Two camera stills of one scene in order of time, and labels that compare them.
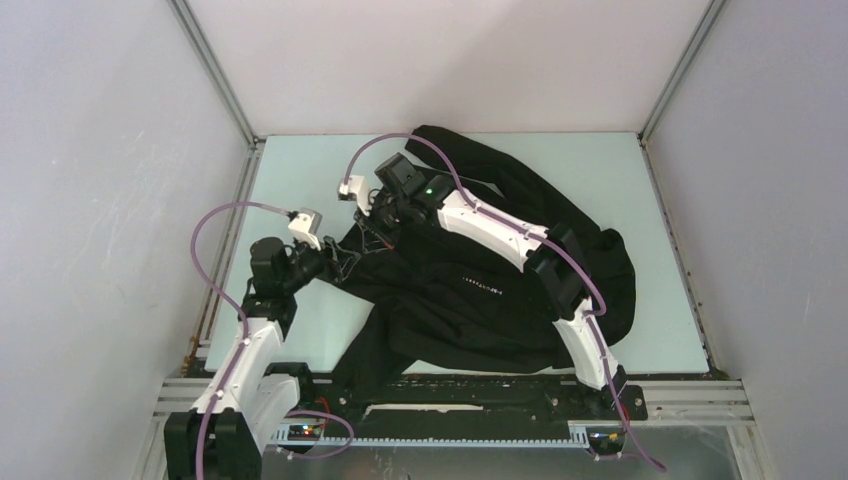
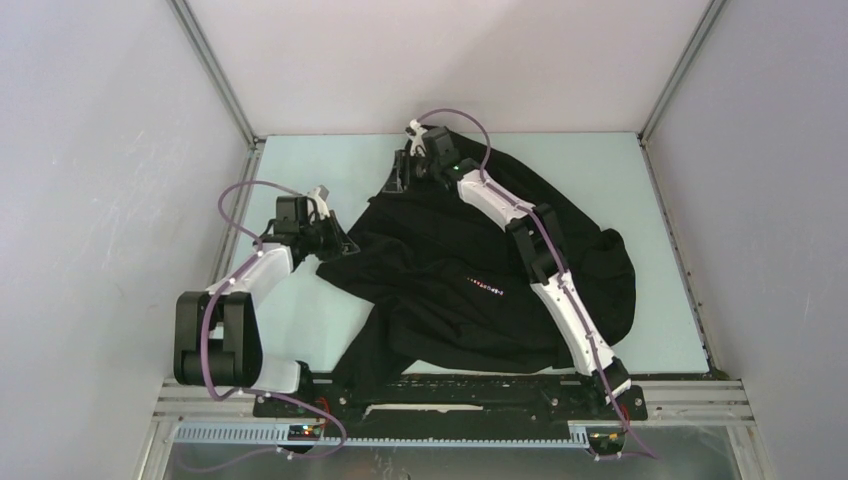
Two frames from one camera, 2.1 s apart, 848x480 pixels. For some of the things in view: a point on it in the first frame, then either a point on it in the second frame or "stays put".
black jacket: x=441 y=294 stays put
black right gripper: x=372 y=240 -> x=396 y=181
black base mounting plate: x=461 y=399 stays put
